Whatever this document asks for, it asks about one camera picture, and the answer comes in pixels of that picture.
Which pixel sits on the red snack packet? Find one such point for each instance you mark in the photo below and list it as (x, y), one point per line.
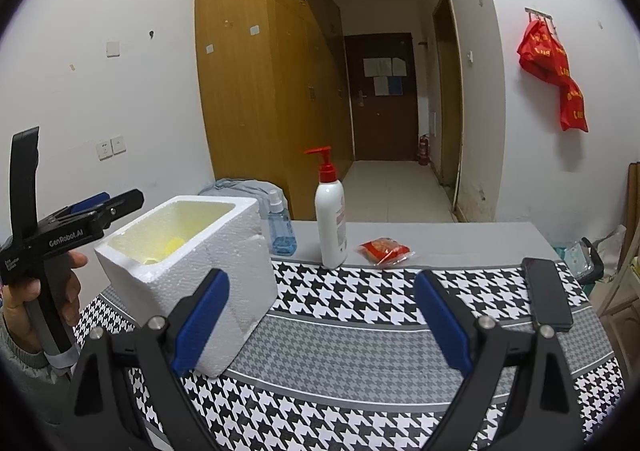
(385, 251)

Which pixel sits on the red cloth on hook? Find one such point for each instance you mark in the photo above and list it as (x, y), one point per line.
(547, 56)

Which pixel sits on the metal wall hook rack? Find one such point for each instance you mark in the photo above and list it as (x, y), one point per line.
(540, 15)

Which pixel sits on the white lotion pump bottle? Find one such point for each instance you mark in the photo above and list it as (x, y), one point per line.
(331, 221)

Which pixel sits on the person's left hand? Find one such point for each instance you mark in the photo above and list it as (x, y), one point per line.
(70, 291)

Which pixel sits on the white foam box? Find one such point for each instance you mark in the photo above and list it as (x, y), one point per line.
(235, 256)

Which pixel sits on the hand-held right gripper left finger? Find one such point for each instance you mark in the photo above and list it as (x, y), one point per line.
(200, 326)

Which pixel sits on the white wall plate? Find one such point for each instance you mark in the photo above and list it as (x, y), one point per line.
(113, 49)

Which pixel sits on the yellow sponge cloth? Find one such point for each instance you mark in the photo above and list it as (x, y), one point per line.
(172, 246)

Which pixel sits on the wooden wardrobe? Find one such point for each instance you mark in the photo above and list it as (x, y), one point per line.
(250, 81)

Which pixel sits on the blue spray bottle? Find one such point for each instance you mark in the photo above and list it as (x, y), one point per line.
(282, 236)

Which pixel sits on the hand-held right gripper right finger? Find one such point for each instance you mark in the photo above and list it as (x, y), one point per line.
(445, 326)

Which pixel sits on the blue white paper notice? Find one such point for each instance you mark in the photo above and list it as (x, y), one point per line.
(387, 86)

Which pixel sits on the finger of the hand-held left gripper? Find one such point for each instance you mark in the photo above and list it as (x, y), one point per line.
(125, 201)
(90, 202)

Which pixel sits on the wooden side door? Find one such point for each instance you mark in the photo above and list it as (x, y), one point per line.
(447, 96)

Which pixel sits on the person's left forearm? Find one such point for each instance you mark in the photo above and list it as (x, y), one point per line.
(20, 366)

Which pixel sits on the wooden board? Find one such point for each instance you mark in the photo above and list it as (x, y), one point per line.
(634, 206)

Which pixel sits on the black smartphone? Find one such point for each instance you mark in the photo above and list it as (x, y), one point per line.
(547, 293)

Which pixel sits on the dark brown door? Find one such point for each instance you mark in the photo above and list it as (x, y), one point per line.
(385, 131)

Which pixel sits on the red fire extinguisher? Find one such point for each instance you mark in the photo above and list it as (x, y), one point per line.
(423, 151)

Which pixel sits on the black trash bin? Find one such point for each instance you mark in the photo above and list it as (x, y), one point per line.
(580, 263)

